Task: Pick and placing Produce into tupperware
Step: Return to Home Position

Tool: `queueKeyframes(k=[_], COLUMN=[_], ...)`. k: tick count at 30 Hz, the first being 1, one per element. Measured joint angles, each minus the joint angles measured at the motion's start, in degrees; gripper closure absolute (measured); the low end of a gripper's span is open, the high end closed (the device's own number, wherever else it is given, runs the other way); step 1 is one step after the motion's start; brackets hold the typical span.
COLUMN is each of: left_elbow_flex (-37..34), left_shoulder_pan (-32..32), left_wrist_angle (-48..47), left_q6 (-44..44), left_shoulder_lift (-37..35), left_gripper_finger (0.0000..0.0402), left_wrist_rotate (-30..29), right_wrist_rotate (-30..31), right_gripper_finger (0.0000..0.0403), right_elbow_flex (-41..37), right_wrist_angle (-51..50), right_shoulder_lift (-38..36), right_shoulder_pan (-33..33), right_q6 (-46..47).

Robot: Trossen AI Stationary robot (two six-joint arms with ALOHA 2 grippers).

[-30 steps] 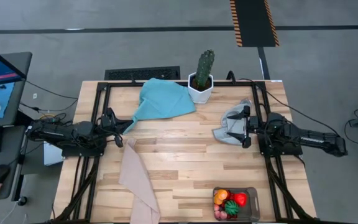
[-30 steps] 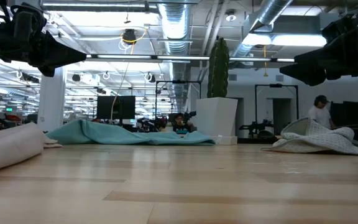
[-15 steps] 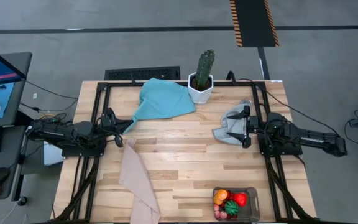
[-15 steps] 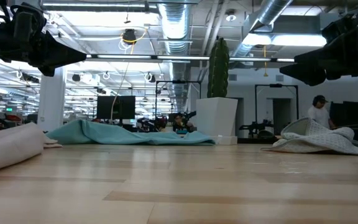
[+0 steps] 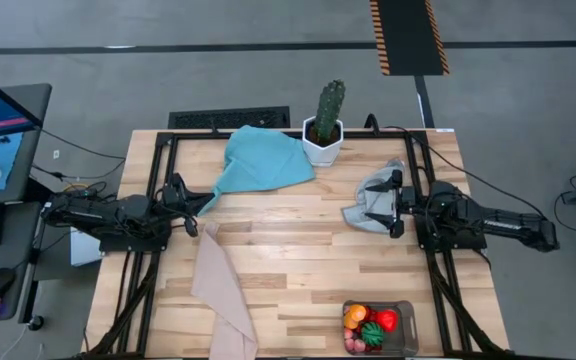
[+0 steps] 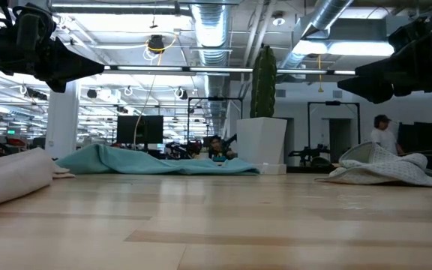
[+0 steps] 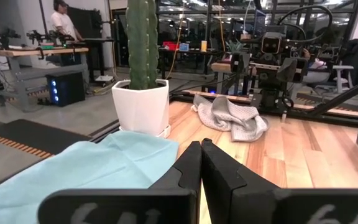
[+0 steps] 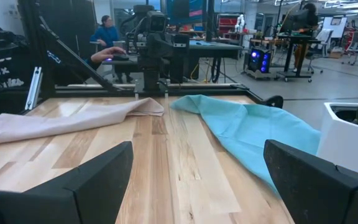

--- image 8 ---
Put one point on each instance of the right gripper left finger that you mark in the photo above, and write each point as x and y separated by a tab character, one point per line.
98	193

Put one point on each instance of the operator computer monitor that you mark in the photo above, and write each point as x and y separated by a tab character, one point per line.
185	11

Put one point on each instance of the black computer mouse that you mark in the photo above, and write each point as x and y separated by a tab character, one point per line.
121	57

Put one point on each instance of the beige cloth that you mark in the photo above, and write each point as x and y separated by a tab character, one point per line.
57	121

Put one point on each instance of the person's hand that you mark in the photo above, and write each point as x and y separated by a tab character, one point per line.
106	54

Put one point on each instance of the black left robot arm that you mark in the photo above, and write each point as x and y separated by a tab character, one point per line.
151	79

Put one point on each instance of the dark operator desk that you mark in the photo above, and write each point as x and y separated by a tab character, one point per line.
216	49

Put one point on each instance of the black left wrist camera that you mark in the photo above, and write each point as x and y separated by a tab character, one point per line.
158	21

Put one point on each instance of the grey office chair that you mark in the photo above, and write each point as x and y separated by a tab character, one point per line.
357	43

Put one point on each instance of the teal cloth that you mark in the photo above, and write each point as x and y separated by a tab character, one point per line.
250	130

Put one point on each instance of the computer tower with blue lights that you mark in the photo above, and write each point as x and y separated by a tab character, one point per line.
259	60

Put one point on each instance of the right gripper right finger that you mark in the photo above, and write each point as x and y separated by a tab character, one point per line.
315	193

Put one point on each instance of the black standing desk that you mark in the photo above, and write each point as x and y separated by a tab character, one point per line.
291	40

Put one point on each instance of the white board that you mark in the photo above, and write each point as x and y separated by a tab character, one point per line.
334	26

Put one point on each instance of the silver aluminium bracket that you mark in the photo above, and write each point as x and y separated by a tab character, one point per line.
34	87

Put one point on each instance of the black metal table frame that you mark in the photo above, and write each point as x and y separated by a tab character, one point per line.
82	88

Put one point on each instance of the white planter pot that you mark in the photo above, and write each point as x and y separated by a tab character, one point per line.
343	146

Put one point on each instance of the person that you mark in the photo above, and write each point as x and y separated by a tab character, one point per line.
2	62
106	34
306	18

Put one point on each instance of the red storage shelf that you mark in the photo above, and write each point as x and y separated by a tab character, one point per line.
227	25

